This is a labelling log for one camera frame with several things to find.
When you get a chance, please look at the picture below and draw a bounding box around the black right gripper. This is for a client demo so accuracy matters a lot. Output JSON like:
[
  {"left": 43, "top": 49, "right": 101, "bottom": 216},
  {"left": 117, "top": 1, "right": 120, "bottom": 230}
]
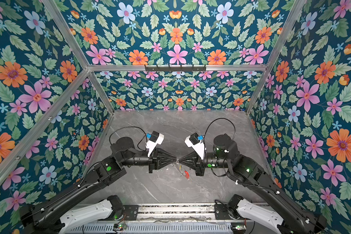
[{"left": 178, "top": 151, "right": 232, "bottom": 177}]

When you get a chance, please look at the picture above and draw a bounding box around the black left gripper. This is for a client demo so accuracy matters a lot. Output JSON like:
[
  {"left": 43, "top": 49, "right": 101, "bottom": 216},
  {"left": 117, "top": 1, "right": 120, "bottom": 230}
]
[{"left": 121, "top": 146, "right": 178, "bottom": 173}]

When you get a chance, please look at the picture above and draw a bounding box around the metal keyring with red handle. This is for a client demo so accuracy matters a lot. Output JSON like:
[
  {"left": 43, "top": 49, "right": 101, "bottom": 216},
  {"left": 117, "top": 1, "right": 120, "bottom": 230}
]
[{"left": 174, "top": 162, "right": 190, "bottom": 180}]

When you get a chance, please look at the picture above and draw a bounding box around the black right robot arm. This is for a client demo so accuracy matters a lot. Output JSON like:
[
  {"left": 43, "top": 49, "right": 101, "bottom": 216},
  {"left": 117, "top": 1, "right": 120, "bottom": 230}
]
[{"left": 179, "top": 133, "right": 327, "bottom": 234}]

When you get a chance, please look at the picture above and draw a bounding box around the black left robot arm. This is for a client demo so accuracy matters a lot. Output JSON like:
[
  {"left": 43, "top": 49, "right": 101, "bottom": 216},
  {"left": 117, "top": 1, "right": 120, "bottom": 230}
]
[{"left": 19, "top": 136, "right": 176, "bottom": 234}]

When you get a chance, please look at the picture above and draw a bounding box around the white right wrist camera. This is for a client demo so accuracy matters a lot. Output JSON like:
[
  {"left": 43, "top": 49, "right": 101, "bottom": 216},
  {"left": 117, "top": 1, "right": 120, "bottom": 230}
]
[{"left": 184, "top": 133, "right": 205, "bottom": 160}]

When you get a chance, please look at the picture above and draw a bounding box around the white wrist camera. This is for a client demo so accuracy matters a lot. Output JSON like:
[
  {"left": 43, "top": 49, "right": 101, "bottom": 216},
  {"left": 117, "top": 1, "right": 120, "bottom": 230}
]
[
  {"left": 146, "top": 131, "right": 164, "bottom": 157},
  {"left": 184, "top": 133, "right": 205, "bottom": 160}
]

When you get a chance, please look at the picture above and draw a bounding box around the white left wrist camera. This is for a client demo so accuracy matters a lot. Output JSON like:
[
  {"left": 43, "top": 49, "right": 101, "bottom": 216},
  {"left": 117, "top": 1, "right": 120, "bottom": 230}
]
[{"left": 146, "top": 131, "right": 164, "bottom": 157}]

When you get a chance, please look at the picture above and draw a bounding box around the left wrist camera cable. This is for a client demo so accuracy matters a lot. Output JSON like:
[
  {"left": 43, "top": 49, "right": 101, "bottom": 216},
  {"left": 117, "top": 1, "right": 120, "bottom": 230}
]
[{"left": 109, "top": 126, "right": 148, "bottom": 151}]

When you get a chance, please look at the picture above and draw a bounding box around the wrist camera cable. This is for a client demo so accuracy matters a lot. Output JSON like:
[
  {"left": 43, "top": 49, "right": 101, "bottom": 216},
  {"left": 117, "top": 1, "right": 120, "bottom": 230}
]
[
  {"left": 109, "top": 126, "right": 148, "bottom": 151},
  {"left": 203, "top": 117, "right": 237, "bottom": 141}
]

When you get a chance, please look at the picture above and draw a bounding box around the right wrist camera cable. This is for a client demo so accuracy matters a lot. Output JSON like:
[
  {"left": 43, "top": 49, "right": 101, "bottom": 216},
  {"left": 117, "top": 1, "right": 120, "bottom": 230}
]
[{"left": 203, "top": 117, "right": 237, "bottom": 141}]

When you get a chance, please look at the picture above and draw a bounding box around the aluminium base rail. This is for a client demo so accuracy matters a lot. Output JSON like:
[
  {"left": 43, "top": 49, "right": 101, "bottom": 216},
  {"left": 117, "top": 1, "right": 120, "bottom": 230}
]
[{"left": 67, "top": 202, "right": 284, "bottom": 234}]

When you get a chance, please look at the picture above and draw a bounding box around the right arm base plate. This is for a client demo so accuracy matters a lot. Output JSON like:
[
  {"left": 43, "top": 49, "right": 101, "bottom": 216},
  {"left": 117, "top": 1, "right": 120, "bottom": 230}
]
[{"left": 214, "top": 199, "right": 241, "bottom": 220}]

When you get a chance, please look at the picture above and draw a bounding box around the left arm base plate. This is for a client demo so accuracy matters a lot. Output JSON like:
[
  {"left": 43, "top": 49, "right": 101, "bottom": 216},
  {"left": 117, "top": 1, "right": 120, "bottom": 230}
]
[{"left": 119, "top": 205, "right": 139, "bottom": 221}]

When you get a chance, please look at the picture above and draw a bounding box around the black wall hook rail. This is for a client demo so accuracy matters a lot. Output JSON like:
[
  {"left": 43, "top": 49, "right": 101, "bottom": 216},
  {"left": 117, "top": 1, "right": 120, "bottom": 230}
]
[{"left": 144, "top": 65, "right": 207, "bottom": 72}]

